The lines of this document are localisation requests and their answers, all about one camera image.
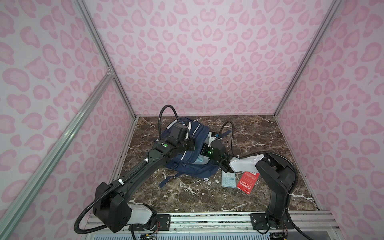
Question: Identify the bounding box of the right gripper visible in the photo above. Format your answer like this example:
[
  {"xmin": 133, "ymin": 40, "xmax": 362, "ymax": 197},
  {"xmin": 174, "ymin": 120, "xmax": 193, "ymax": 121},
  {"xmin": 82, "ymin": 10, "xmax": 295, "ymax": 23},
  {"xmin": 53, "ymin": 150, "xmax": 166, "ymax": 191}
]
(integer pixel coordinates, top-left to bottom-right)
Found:
[{"xmin": 194, "ymin": 142, "xmax": 222, "ymax": 164}]

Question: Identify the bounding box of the navy blue student backpack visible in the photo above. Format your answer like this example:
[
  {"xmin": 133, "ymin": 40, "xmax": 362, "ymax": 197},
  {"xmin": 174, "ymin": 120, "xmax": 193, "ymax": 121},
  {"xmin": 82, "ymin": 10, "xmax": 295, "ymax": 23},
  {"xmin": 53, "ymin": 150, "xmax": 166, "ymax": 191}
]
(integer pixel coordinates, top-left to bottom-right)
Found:
[{"xmin": 159, "ymin": 117, "xmax": 234, "ymax": 188}]

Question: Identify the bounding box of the light blue pencil pouch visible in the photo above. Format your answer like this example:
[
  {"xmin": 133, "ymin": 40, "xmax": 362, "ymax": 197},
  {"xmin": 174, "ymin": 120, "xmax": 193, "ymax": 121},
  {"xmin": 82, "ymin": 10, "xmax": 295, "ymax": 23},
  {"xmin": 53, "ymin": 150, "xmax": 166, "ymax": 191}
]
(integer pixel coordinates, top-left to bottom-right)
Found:
[{"xmin": 193, "ymin": 156, "xmax": 209, "ymax": 165}]

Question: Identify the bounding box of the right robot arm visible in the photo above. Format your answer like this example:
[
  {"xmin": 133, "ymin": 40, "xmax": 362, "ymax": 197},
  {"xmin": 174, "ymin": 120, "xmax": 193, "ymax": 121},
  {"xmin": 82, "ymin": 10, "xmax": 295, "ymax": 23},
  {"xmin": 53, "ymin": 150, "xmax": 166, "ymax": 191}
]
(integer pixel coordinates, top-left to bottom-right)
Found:
[{"xmin": 201, "ymin": 133, "xmax": 298, "ymax": 234}]

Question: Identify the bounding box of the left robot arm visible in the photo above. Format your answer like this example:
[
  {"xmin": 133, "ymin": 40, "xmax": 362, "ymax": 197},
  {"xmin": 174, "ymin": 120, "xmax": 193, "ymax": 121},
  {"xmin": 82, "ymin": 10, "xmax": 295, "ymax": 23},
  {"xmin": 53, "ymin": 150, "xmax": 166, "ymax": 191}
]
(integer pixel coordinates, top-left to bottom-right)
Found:
[{"xmin": 93, "ymin": 122, "xmax": 196, "ymax": 233}]

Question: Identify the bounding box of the light blue calculator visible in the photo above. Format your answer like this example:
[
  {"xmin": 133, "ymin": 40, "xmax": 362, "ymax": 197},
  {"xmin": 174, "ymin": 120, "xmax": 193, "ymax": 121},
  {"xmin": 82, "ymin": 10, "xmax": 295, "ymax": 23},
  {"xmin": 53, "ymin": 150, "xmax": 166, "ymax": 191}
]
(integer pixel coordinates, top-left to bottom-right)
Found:
[{"xmin": 221, "ymin": 171, "xmax": 237, "ymax": 188}]

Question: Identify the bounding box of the red calculator package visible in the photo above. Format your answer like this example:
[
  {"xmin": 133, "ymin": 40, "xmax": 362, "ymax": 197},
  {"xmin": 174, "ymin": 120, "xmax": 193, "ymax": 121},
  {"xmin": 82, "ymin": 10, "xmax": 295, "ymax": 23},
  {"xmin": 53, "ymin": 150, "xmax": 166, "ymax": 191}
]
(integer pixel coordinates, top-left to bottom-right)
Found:
[{"xmin": 236, "ymin": 172, "xmax": 260, "ymax": 195}]

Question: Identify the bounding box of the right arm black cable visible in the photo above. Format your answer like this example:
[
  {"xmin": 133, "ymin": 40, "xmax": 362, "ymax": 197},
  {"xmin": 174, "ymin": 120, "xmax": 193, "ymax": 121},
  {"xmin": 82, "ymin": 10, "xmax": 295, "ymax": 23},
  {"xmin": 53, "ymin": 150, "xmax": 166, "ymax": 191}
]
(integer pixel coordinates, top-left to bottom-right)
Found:
[{"xmin": 217, "ymin": 120, "xmax": 314, "ymax": 240}]

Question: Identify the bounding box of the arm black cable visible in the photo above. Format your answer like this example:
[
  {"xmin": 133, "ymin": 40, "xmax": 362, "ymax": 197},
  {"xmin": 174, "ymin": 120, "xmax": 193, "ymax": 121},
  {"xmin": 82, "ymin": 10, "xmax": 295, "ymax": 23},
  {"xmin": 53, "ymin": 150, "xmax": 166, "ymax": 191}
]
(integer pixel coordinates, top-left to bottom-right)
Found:
[
  {"xmin": 217, "ymin": 120, "xmax": 314, "ymax": 240},
  {"xmin": 73, "ymin": 104, "xmax": 181, "ymax": 235}
]

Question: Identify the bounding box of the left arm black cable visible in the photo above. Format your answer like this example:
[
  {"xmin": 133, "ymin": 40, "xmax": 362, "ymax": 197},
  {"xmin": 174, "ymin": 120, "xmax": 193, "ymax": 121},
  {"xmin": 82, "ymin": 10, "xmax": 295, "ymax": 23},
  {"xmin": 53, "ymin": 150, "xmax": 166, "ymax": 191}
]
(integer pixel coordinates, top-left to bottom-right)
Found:
[{"xmin": 73, "ymin": 104, "xmax": 181, "ymax": 235}]

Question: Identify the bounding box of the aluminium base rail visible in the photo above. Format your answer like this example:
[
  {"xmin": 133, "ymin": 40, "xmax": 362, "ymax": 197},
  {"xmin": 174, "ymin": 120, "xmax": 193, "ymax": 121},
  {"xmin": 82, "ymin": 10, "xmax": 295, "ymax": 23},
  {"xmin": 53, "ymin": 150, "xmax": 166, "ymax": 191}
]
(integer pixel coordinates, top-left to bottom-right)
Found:
[{"xmin": 80, "ymin": 211, "xmax": 343, "ymax": 240}]

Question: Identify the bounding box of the aluminium frame post left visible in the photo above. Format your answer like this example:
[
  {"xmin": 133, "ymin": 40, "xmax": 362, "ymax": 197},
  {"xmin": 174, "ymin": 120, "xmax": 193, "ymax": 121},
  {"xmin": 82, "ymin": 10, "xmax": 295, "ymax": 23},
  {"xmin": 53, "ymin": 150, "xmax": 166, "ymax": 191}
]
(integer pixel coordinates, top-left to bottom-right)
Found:
[{"xmin": 74, "ymin": 0, "xmax": 137, "ymax": 120}]

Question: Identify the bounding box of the aluminium frame post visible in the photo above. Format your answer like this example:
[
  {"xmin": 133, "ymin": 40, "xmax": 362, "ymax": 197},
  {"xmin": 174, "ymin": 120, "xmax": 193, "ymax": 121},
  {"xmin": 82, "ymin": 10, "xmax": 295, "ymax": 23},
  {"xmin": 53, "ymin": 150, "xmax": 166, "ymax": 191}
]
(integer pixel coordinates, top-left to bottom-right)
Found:
[
  {"xmin": 74, "ymin": 0, "xmax": 137, "ymax": 120},
  {"xmin": 274, "ymin": 0, "xmax": 345, "ymax": 119}
]

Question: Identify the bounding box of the aluminium frame post right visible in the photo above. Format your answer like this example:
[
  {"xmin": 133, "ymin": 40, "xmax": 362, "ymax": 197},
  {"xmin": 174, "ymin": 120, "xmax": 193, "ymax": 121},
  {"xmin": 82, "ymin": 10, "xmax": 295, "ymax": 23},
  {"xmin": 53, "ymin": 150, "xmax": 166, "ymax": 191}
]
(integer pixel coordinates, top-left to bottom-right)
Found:
[{"xmin": 274, "ymin": 0, "xmax": 345, "ymax": 119}]

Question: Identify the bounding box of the aluminium frame strut left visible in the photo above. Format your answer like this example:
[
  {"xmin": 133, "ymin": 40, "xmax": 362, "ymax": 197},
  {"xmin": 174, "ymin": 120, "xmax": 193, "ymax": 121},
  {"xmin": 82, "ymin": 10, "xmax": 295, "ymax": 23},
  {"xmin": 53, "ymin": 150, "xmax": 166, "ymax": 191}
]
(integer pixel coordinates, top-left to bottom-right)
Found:
[{"xmin": 1, "ymin": 73, "xmax": 114, "ymax": 240}]

